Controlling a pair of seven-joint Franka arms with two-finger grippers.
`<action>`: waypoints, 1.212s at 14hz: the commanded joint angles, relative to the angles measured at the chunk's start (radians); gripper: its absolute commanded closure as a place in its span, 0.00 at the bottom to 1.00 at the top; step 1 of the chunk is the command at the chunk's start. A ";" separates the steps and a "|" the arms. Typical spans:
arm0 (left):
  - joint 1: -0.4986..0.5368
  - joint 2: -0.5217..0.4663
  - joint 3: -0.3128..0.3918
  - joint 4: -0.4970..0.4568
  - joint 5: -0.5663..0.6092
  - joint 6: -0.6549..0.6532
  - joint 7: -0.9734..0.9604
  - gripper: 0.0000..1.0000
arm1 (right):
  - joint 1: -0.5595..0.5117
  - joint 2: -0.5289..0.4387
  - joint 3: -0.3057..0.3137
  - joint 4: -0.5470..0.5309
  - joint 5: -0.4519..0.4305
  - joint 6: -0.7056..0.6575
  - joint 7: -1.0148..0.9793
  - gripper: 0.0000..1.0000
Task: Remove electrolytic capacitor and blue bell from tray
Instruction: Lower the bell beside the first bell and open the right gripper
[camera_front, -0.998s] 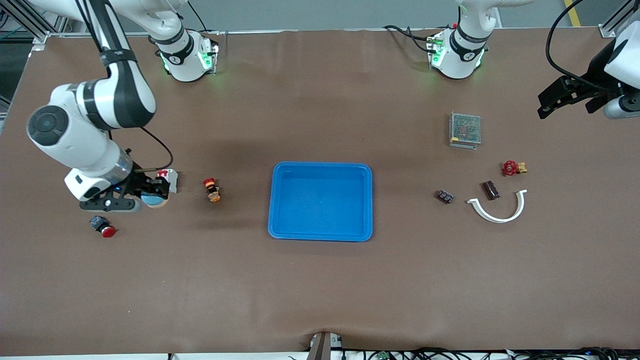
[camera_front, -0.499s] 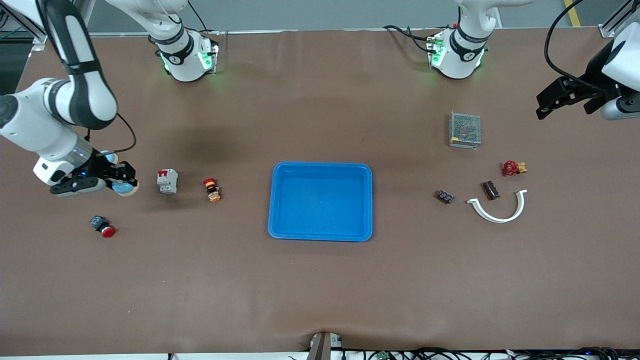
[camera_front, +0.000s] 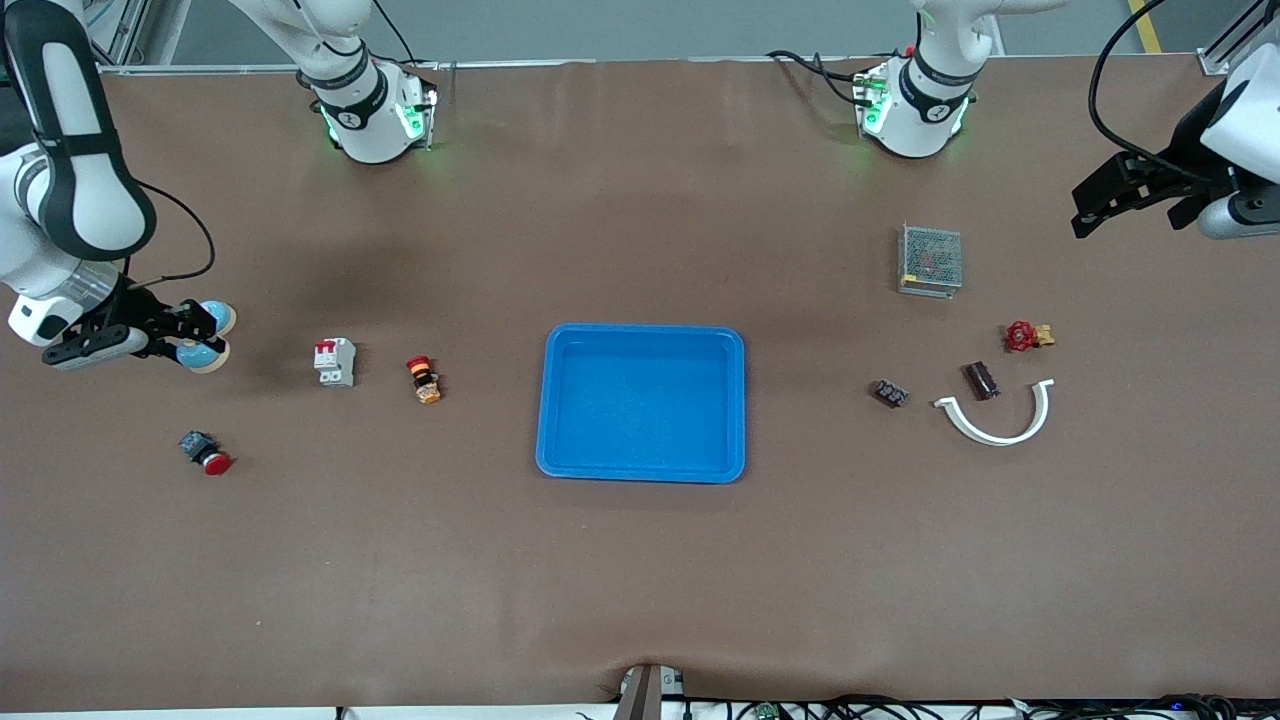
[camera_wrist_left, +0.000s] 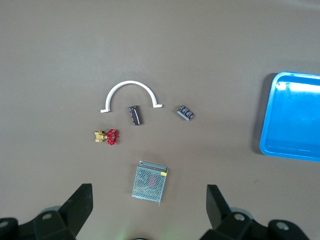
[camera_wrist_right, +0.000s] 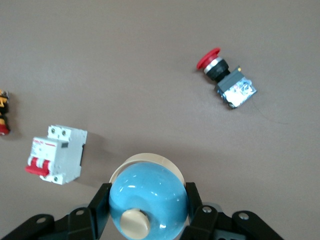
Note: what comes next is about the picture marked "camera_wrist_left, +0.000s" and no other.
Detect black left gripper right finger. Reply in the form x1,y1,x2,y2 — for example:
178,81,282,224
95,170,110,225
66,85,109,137
199,184,311,240

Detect brass valve red handwheel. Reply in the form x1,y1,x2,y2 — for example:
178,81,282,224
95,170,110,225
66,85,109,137
94,128,119,146

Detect long dark brown capacitor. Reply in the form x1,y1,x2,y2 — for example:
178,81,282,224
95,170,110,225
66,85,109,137
128,105,144,126

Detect blue plastic tray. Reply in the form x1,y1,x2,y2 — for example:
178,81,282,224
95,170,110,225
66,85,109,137
259,71,320,162

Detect short dark brown capacitor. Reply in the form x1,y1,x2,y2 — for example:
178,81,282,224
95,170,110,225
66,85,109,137
176,104,195,122

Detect perforated metal power supply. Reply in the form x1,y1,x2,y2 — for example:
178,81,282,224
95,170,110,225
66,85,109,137
131,160,168,207

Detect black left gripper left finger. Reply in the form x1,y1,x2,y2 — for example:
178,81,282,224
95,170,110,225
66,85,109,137
0,183,94,240

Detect white half-round pipe clamp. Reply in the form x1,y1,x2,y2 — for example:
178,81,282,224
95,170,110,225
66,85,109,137
100,80,164,114

